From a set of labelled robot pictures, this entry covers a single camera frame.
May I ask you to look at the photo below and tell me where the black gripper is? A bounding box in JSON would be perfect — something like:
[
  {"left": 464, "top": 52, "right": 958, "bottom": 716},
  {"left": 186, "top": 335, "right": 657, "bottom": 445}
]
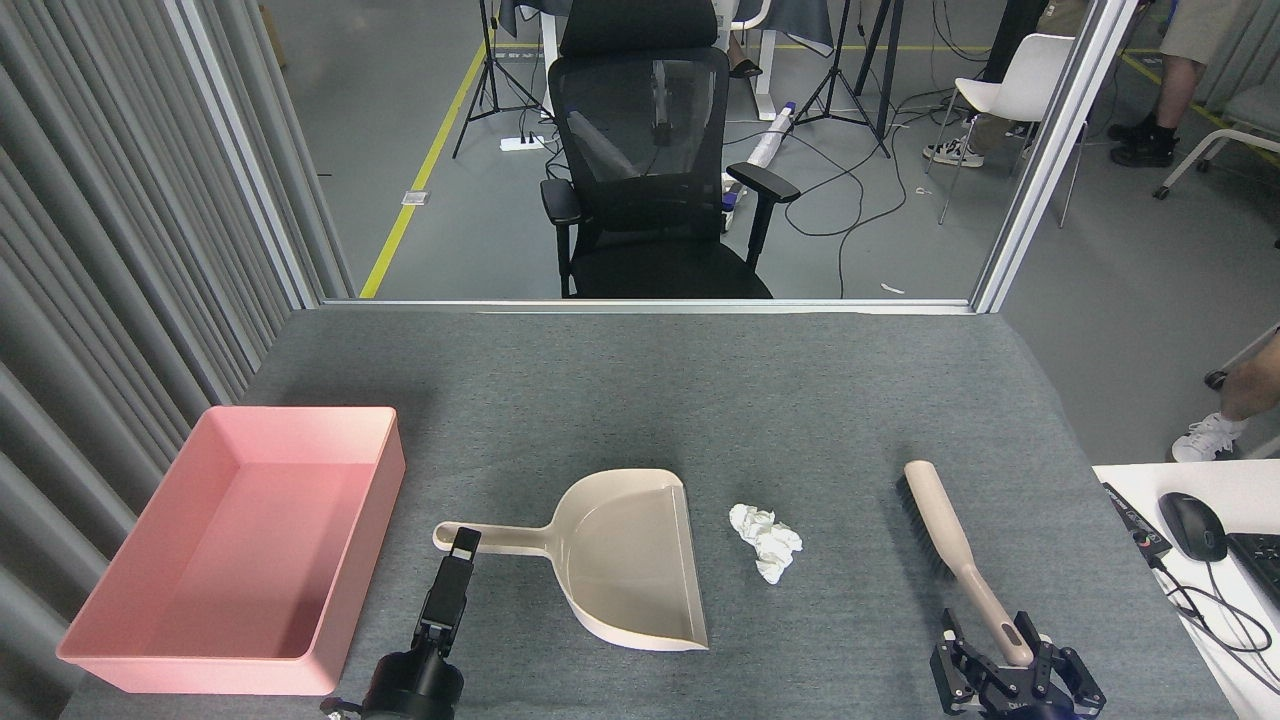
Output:
[
  {"left": 362, "top": 528, "right": 483, "bottom": 720},
  {"left": 930, "top": 608, "right": 1106, "bottom": 720}
]

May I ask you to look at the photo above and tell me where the beige brush with black bristles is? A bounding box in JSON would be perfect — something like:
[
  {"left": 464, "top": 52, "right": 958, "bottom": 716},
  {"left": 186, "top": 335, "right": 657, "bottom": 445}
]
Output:
[{"left": 897, "top": 460, "right": 1036, "bottom": 669}]

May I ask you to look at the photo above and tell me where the beige plastic dustpan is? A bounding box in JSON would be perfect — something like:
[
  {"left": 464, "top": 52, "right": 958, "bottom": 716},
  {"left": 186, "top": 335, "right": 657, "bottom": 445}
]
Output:
[{"left": 432, "top": 468, "right": 709, "bottom": 653}]

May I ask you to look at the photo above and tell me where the white paper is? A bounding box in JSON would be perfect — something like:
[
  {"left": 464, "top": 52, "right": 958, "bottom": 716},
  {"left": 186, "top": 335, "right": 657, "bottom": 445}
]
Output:
[
  {"left": 755, "top": 522, "right": 804, "bottom": 585},
  {"left": 728, "top": 502, "right": 779, "bottom": 546}
]

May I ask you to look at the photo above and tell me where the pink plastic bin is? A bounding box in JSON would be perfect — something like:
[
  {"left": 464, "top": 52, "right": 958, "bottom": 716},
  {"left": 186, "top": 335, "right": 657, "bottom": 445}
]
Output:
[{"left": 55, "top": 405, "right": 407, "bottom": 697}]

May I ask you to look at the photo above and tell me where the black remote device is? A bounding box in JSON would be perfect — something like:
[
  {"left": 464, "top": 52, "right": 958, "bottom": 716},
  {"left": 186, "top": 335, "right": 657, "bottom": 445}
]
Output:
[{"left": 1102, "top": 483, "right": 1173, "bottom": 561}]

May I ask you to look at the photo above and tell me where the white side table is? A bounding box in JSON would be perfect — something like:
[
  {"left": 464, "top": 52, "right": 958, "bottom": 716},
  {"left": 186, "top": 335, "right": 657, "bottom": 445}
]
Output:
[{"left": 1092, "top": 460, "right": 1280, "bottom": 720}]

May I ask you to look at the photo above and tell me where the black computer mouse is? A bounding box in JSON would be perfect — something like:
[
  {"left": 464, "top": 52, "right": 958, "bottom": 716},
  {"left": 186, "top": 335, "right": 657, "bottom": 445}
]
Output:
[{"left": 1158, "top": 492, "right": 1229, "bottom": 563}]

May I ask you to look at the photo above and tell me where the black keyboard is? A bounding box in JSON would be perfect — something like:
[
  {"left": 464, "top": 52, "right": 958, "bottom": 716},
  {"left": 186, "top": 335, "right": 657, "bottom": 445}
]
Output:
[{"left": 1226, "top": 532, "right": 1280, "bottom": 606}]

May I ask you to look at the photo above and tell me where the chair leg with caster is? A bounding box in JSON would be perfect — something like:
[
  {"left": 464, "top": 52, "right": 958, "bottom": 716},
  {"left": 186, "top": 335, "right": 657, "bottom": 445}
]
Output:
[{"left": 1205, "top": 320, "right": 1280, "bottom": 391}]

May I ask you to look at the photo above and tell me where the person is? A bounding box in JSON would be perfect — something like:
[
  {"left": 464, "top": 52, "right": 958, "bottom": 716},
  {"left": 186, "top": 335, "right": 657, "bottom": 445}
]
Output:
[
  {"left": 1172, "top": 330, "right": 1280, "bottom": 463},
  {"left": 922, "top": 0, "right": 1046, "bottom": 168},
  {"left": 1108, "top": 0, "right": 1233, "bottom": 168}
]

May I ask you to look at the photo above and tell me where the black mesh office chair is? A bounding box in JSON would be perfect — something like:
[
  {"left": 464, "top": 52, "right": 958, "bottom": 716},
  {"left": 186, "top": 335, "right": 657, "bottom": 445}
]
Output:
[{"left": 540, "top": 0, "right": 802, "bottom": 300}]

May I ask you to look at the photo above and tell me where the grey curtain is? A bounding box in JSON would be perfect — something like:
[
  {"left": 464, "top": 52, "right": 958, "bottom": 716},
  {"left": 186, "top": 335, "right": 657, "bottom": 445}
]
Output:
[{"left": 0, "top": 0, "right": 356, "bottom": 720}]

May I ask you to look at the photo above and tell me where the black tripod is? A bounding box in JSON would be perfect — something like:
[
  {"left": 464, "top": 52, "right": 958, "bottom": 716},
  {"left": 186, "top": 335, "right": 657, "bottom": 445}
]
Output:
[
  {"left": 452, "top": 0, "right": 546, "bottom": 159},
  {"left": 790, "top": 0, "right": 906, "bottom": 159}
]

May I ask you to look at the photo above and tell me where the white plastic chair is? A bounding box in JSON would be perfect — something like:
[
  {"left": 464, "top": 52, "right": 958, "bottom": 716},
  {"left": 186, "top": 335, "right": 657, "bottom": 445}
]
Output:
[{"left": 925, "top": 33, "right": 1086, "bottom": 229}]

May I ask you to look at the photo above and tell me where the grey chair with white legs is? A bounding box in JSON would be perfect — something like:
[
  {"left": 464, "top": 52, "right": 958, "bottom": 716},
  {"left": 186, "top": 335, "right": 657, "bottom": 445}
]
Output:
[{"left": 1152, "top": 85, "right": 1280, "bottom": 201}]

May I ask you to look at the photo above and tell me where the black mouse cable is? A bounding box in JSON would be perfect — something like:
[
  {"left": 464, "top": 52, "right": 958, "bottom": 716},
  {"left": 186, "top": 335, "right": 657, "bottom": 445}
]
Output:
[{"left": 1150, "top": 555, "right": 1273, "bottom": 653}]

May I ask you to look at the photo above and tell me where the silver frame rail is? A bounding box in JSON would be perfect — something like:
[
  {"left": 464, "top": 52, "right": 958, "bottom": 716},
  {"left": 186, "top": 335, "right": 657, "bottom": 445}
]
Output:
[{"left": 320, "top": 298, "right": 976, "bottom": 316}]

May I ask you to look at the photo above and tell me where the black floor cable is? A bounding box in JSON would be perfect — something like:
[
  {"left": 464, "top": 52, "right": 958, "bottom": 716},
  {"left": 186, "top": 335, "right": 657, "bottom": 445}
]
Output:
[{"left": 780, "top": 120, "right": 911, "bottom": 299}]

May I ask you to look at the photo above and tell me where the silver frame post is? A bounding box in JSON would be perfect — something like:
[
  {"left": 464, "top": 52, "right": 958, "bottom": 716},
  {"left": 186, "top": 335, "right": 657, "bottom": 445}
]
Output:
[
  {"left": 972, "top": 0, "right": 1141, "bottom": 314},
  {"left": 165, "top": 0, "right": 326, "bottom": 311}
]

